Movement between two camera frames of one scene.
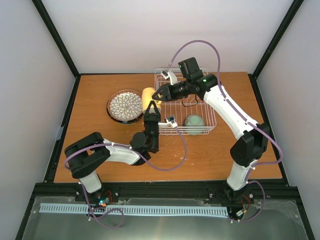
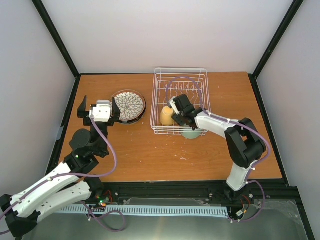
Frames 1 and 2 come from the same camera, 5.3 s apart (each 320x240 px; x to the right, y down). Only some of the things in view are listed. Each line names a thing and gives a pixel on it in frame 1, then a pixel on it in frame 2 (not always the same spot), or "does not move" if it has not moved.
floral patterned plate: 125,105 does not move
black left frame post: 61,44 does not move
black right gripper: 167,95 → 180,123
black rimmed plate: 122,122 does not move
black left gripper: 152,117 → 83,113
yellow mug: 147,94 → 166,118
